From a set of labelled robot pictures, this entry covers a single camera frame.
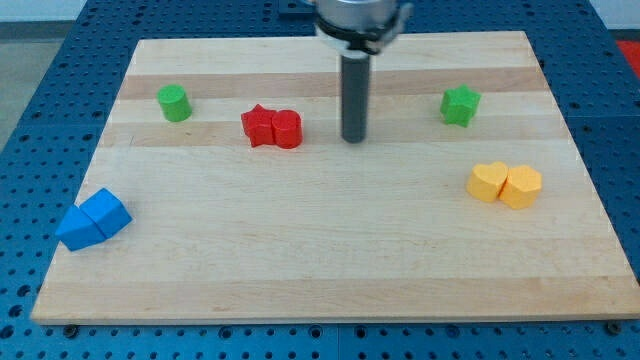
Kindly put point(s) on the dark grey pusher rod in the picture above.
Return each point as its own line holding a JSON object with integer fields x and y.
{"x": 355, "y": 84}

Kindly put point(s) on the light wooden board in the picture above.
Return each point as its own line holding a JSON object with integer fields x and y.
{"x": 381, "y": 231}

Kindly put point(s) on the green cylinder block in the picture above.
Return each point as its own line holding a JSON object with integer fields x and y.
{"x": 174, "y": 103}

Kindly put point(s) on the yellow hexagon block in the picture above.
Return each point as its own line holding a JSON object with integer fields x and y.
{"x": 521, "y": 188}

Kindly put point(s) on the red cylinder block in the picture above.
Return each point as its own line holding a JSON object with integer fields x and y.
{"x": 287, "y": 129}

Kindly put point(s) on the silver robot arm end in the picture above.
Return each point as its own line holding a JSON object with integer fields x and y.
{"x": 357, "y": 29}

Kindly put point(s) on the green star block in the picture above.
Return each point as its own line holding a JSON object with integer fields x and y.
{"x": 459, "y": 105}

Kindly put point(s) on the red star block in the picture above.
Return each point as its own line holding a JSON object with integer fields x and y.
{"x": 257, "y": 125}

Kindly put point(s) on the blue cube block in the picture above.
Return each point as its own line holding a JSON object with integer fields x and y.
{"x": 107, "y": 212}

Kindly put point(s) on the blue triangle block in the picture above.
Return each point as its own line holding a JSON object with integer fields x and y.
{"x": 77, "y": 230}

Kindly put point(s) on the yellow heart block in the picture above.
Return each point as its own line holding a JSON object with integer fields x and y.
{"x": 487, "y": 180}

